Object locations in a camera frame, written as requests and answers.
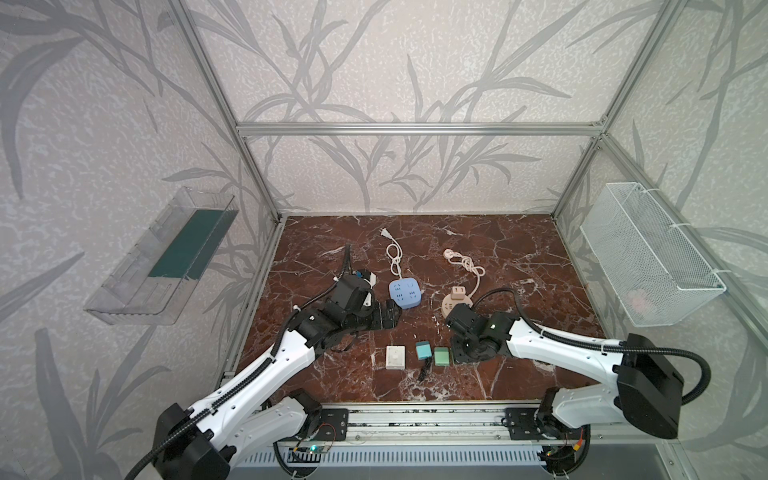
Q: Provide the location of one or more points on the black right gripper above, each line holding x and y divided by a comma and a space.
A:
466, 347

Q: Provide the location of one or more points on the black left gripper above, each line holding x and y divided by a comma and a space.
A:
387, 315

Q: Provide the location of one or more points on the pink charger adapter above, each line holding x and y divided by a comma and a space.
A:
458, 293

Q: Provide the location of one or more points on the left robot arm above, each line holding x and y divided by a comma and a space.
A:
209, 438

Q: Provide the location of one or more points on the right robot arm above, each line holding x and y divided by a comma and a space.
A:
634, 381

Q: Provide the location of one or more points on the green charger adapter left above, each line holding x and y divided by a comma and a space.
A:
442, 357

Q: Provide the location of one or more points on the pink round power strip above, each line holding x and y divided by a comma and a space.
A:
451, 301

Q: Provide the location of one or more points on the blue square power strip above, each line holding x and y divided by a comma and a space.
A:
405, 292

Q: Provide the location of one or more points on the white charger adapter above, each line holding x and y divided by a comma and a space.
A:
395, 358

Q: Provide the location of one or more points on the teal charger adapter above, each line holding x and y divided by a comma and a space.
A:
423, 350

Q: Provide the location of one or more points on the right base wiring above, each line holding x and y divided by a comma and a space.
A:
564, 453

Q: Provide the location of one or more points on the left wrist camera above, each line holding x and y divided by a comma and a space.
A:
353, 293

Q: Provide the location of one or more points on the aluminium front rail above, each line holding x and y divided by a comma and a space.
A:
382, 423

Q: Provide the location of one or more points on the electronics board with wires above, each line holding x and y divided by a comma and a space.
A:
302, 460

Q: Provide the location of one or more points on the white wire mesh basket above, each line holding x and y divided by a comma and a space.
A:
658, 275

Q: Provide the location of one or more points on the clear plastic wall shelf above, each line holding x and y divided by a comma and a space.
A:
155, 280

